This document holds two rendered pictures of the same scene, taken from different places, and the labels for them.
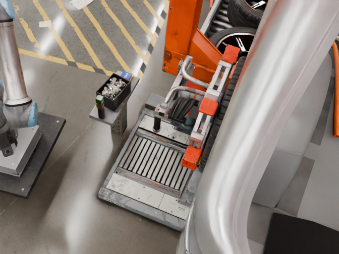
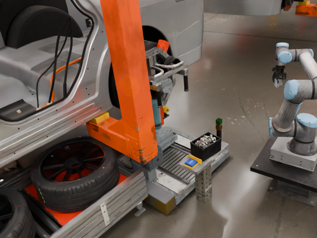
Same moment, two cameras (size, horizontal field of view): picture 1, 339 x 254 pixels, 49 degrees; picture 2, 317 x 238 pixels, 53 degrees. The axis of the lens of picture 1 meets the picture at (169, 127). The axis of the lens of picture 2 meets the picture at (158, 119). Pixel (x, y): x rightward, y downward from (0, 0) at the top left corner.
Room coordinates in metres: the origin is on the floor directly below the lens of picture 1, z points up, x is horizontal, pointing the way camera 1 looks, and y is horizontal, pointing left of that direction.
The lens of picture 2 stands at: (3.35, 1.17, 1.99)
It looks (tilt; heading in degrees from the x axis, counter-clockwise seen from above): 31 degrees down; 213
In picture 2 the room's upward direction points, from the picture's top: 7 degrees counter-clockwise
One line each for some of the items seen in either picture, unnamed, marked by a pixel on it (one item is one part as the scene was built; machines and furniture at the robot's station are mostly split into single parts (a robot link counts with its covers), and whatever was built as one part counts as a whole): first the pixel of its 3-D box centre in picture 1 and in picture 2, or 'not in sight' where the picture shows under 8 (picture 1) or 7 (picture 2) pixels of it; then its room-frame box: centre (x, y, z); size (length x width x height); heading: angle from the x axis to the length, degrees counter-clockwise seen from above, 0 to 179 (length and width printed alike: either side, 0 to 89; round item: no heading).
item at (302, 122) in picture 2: not in sight; (304, 126); (1.11, 1.04, 0.59); 0.17 x 0.15 x 0.18; 109
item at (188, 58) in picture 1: (199, 68); (152, 68); (1.35, -0.11, 1.03); 0.19 x 0.18 x 0.11; 76
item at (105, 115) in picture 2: not in sight; (97, 115); (1.68, -0.48, 0.71); 0.14 x 0.14 x 0.05; 76
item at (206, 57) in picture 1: (227, 66); (111, 123); (1.72, -0.31, 0.69); 0.52 x 0.17 x 0.35; 76
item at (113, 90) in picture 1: (113, 91); (205, 145); (1.51, 0.40, 0.51); 0.20 x 0.14 x 0.13; 157
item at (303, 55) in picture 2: not in sight; (312, 71); (1.20, 1.03, 1.08); 0.68 x 0.12 x 0.12; 19
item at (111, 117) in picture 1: (115, 97); (204, 155); (1.53, 0.39, 0.44); 0.43 x 0.17 x 0.03; 166
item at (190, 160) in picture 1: (191, 157); not in sight; (0.92, -0.13, 0.85); 0.09 x 0.08 x 0.07; 166
